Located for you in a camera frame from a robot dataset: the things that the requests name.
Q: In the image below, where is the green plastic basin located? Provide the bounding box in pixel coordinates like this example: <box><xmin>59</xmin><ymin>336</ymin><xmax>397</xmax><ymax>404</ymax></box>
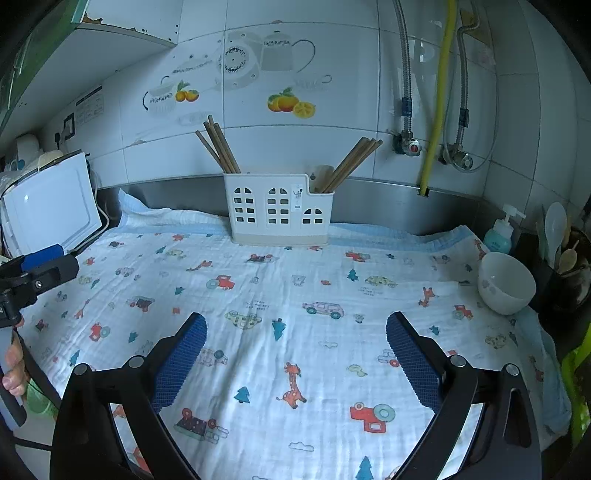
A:
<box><xmin>23</xmin><ymin>378</ymin><xmax>58</xmax><ymax>416</ymax></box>

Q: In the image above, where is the person's left hand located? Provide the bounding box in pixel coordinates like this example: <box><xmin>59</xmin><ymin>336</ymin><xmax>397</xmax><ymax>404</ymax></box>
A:
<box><xmin>1</xmin><ymin>335</ymin><xmax>27</xmax><ymax>407</ymax></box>

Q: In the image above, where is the pile of long wooden chopsticks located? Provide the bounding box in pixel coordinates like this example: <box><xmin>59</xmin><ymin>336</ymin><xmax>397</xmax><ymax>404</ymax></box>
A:
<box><xmin>195</xmin><ymin>115</ymin><xmax>384</xmax><ymax>193</ymax></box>

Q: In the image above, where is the yellow-green plastic bag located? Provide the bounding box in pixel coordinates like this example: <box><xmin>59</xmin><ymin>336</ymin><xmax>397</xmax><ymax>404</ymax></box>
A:
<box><xmin>558</xmin><ymin>323</ymin><xmax>591</xmax><ymax>444</ymax></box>

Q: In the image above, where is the braided metal hose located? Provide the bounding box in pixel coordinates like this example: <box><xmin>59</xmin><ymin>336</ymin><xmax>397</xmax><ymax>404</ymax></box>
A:
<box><xmin>455</xmin><ymin>23</ymin><xmax>472</xmax><ymax>144</ymax></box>
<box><xmin>392</xmin><ymin>0</ymin><xmax>414</xmax><ymax>134</ymax></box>

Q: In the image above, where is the white plastic chopstick holder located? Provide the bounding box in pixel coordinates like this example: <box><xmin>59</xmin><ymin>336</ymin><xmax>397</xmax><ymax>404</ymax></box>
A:
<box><xmin>223</xmin><ymin>172</ymin><xmax>332</xmax><ymax>246</ymax></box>

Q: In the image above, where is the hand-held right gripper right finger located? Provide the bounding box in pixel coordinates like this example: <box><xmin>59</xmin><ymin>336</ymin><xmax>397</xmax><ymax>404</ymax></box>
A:
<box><xmin>385</xmin><ymin>311</ymin><xmax>542</xmax><ymax>480</ymax></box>

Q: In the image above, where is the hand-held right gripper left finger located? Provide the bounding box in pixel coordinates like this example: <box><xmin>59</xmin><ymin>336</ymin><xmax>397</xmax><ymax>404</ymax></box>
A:
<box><xmin>52</xmin><ymin>312</ymin><xmax>208</xmax><ymax>480</ymax></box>

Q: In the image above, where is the light blue towel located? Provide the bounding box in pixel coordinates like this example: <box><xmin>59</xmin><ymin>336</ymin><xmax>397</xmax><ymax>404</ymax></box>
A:
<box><xmin>517</xmin><ymin>309</ymin><xmax>573</xmax><ymax>435</ymax></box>

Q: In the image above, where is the white ceramic bowl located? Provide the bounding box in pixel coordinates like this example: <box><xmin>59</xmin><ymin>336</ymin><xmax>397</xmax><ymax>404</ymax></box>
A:
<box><xmin>478</xmin><ymin>252</ymin><xmax>537</xmax><ymax>316</ymax></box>

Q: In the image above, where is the white rice paddle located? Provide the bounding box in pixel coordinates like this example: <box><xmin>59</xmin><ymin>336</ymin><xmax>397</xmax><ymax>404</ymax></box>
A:
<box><xmin>544</xmin><ymin>202</ymin><xmax>568</xmax><ymax>271</ymax></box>

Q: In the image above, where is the metal valve with red knob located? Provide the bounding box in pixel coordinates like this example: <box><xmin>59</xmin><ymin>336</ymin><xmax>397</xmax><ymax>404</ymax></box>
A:
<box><xmin>392</xmin><ymin>130</ymin><xmax>423</xmax><ymax>157</ymax></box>

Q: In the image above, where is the white printed cartoon cloth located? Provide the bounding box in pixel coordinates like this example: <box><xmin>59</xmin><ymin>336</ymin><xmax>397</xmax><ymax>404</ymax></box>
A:
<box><xmin>18</xmin><ymin>187</ymin><xmax>561</xmax><ymax>480</ymax></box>

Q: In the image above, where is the black utensil container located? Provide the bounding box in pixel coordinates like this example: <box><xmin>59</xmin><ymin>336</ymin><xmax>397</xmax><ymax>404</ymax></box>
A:
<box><xmin>531</xmin><ymin>228</ymin><xmax>591</xmax><ymax>315</ymax></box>

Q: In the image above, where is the metal pipe valve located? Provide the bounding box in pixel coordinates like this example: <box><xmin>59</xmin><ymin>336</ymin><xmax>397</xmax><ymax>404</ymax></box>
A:
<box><xmin>438</xmin><ymin>143</ymin><xmax>474</xmax><ymax>172</ymax></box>

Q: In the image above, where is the white wall label sticker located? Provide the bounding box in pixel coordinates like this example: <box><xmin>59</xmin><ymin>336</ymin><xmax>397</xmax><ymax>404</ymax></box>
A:
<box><xmin>75</xmin><ymin>87</ymin><xmax>106</xmax><ymax>125</ymax></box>

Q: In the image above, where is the white plastic container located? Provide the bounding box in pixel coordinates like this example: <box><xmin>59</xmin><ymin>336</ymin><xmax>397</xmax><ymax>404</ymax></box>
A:
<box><xmin>16</xmin><ymin>134</ymin><xmax>44</xmax><ymax>162</ymax></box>

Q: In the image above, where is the yellow gas hose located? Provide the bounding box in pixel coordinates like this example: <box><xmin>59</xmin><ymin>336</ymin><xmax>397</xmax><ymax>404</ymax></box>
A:
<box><xmin>418</xmin><ymin>0</ymin><xmax>458</xmax><ymax>197</ymax></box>

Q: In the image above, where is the green wall cabinet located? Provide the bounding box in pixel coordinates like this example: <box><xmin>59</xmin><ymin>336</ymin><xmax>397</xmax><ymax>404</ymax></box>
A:
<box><xmin>0</xmin><ymin>0</ymin><xmax>90</xmax><ymax>134</ymax></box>

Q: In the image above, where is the blue soap pump bottle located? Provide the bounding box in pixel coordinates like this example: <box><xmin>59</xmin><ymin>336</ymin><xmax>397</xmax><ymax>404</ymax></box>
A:
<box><xmin>483</xmin><ymin>204</ymin><xmax>527</xmax><ymax>256</ymax></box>

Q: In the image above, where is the white power cable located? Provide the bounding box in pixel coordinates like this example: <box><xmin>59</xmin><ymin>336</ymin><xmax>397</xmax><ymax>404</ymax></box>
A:
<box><xmin>69</xmin><ymin>203</ymin><xmax>112</xmax><ymax>254</ymax></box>

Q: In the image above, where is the white appliance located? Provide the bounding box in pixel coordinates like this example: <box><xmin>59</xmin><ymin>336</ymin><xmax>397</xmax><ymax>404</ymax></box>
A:
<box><xmin>0</xmin><ymin>151</ymin><xmax>103</xmax><ymax>259</ymax></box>

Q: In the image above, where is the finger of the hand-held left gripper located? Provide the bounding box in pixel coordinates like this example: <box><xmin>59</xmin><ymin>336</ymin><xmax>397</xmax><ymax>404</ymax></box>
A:
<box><xmin>21</xmin><ymin>244</ymin><xmax>64</xmax><ymax>272</ymax></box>
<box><xmin>18</xmin><ymin>255</ymin><xmax>80</xmax><ymax>305</ymax></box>

